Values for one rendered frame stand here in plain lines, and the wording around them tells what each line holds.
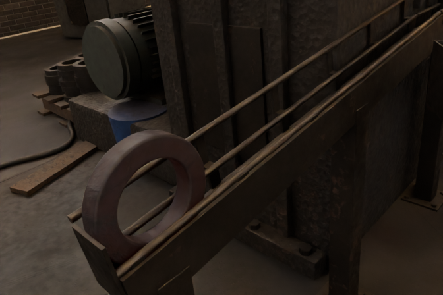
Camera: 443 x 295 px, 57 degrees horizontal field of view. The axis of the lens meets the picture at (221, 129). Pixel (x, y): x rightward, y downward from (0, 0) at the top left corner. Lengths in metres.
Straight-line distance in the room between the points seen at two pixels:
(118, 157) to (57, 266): 1.09
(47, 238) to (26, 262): 0.13
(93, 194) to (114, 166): 0.04
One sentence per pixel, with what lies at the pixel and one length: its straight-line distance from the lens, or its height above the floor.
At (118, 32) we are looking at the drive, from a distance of 1.90.
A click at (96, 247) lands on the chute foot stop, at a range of 0.52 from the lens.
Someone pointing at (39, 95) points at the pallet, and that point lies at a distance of 2.98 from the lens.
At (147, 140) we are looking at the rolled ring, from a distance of 0.52.
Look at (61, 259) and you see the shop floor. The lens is 1.59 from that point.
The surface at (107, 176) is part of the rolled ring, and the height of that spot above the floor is 0.71.
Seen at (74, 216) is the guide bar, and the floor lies 0.64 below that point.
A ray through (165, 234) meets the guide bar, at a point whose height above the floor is 0.60.
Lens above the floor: 0.94
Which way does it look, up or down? 24 degrees down
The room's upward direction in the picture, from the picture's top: 6 degrees counter-clockwise
